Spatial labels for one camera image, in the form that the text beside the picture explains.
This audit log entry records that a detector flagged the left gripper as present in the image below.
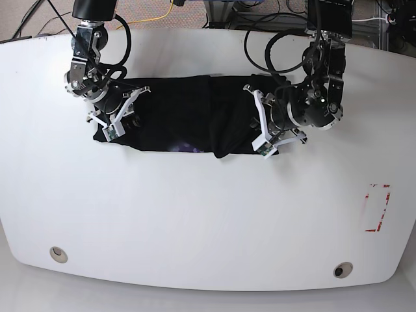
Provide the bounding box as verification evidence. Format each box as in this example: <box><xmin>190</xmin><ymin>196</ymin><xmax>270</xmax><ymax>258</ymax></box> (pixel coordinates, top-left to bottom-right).
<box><xmin>243</xmin><ymin>84</ymin><xmax>307</xmax><ymax>148</ymax></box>

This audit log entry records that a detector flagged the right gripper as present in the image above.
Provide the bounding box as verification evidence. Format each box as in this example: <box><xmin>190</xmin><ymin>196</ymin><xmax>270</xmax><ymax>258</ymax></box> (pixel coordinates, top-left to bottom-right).
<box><xmin>87</xmin><ymin>86</ymin><xmax>151</xmax><ymax>127</ymax></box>

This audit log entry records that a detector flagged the black t-shirt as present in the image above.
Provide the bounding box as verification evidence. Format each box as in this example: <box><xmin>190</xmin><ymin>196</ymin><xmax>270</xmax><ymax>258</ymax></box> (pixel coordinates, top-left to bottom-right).
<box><xmin>113</xmin><ymin>75</ymin><xmax>277</xmax><ymax>159</ymax></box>

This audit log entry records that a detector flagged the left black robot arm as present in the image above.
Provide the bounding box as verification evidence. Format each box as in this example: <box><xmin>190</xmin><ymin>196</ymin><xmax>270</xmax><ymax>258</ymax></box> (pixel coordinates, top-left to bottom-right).
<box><xmin>243</xmin><ymin>1</ymin><xmax>352</xmax><ymax>158</ymax></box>

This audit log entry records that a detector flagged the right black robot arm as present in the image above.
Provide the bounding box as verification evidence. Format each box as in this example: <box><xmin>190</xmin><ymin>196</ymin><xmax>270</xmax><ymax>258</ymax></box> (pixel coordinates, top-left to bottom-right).
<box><xmin>65</xmin><ymin>1</ymin><xmax>150</xmax><ymax>127</ymax></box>

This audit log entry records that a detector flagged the red tape rectangle marker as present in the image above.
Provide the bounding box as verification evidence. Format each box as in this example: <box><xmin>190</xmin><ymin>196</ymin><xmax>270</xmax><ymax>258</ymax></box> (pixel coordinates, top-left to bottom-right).
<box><xmin>361</xmin><ymin>184</ymin><xmax>392</xmax><ymax>233</ymax></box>

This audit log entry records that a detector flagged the left table grommet hole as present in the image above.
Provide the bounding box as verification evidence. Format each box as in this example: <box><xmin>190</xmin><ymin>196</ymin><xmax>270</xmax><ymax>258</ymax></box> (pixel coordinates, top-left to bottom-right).
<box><xmin>49</xmin><ymin>246</ymin><xmax>68</xmax><ymax>264</ymax></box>

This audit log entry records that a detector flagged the table grommet hole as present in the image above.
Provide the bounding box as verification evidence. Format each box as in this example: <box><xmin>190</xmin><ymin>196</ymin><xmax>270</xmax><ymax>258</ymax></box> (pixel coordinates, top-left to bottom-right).
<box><xmin>49</xmin><ymin>246</ymin><xmax>68</xmax><ymax>264</ymax></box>
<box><xmin>333</xmin><ymin>262</ymin><xmax>354</xmax><ymax>279</ymax></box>

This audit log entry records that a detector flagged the right table grommet hole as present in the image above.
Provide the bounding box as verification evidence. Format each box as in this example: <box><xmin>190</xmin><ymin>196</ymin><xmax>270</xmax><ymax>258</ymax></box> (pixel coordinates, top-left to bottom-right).
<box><xmin>333</xmin><ymin>262</ymin><xmax>354</xmax><ymax>279</ymax></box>

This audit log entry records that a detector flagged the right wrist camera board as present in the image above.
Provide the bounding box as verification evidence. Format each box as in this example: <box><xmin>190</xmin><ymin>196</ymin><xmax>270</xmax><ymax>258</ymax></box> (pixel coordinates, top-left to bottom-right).
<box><xmin>102</xmin><ymin>122</ymin><xmax>125</xmax><ymax>142</ymax></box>

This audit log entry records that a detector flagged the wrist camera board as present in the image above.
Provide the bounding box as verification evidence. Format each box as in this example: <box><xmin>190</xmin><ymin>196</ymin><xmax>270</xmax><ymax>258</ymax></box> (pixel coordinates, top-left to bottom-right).
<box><xmin>102</xmin><ymin>122</ymin><xmax>125</xmax><ymax>142</ymax></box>
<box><xmin>252</xmin><ymin>136</ymin><xmax>278</xmax><ymax>159</ymax></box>

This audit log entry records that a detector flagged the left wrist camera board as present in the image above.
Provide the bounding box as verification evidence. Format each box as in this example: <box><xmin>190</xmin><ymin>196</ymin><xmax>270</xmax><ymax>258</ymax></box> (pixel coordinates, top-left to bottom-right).
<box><xmin>252</xmin><ymin>136</ymin><xmax>278</xmax><ymax>159</ymax></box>

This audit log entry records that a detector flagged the yellow cable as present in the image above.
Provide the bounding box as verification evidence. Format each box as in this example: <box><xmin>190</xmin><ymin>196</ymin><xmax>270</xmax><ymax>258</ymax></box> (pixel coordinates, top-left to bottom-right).
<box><xmin>128</xmin><ymin>0</ymin><xmax>173</xmax><ymax>25</ymax></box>

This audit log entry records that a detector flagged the black floor cable left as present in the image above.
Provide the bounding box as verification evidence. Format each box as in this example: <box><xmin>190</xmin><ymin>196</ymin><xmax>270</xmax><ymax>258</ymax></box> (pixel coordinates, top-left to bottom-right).
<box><xmin>12</xmin><ymin>0</ymin><xmax>74</xmax><ymax>38</ymax></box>

